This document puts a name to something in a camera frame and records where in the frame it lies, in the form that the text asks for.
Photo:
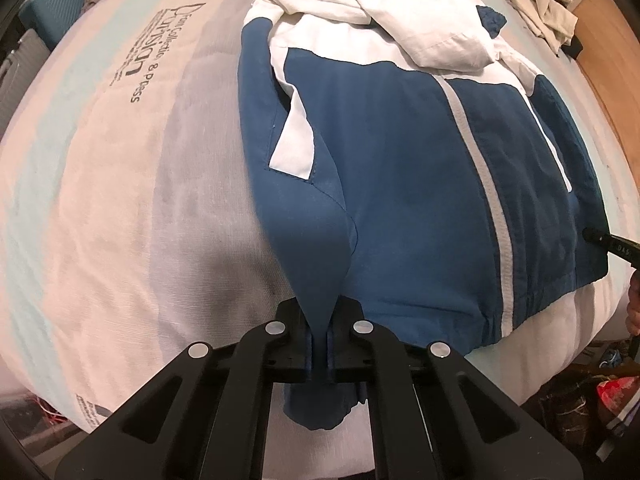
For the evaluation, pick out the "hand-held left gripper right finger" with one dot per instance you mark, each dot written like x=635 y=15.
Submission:
x=331 y=362

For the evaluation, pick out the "beige crumpled clothes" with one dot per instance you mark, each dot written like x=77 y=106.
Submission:
x=542 y=5

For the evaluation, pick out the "wooden bed headboard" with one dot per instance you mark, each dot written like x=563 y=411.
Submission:
x=612 y=70

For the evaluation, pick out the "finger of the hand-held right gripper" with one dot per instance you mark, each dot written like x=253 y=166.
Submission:
x=612 y=247

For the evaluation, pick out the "red and white bag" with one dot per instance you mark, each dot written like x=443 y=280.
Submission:
x=617 y=392

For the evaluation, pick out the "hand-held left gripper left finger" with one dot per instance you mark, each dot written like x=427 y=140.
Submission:
x=313 y=362

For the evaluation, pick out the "blue and white hooded jacket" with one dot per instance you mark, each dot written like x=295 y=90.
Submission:
x=400 y=185

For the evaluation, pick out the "brown bag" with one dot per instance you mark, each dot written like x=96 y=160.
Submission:
x=565 y=410

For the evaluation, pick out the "teal cushion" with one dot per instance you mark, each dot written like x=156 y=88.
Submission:
x=55 y=10

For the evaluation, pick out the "person's right hand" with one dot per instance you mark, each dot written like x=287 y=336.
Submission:
x=635 y=305

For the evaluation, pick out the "black cloth item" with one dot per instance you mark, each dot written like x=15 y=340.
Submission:
x=575 y=49

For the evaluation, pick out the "striped bed blanket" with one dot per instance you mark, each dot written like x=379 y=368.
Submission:
x=125 y=210

